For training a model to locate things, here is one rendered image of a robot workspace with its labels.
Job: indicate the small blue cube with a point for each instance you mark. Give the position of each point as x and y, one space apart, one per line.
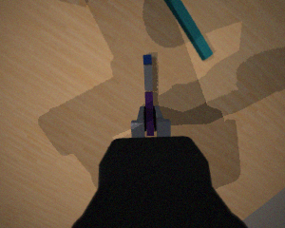
147 59

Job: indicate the grey rectangular bar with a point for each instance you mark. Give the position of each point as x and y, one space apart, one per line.
148 82

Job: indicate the turquoise rod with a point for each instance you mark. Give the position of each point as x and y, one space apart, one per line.
190 28

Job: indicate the purple rod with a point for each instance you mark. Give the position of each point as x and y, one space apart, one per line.
149 113

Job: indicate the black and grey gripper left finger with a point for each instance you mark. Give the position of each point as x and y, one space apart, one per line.
139 126

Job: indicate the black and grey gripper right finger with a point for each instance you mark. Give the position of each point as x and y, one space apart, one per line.
163 126

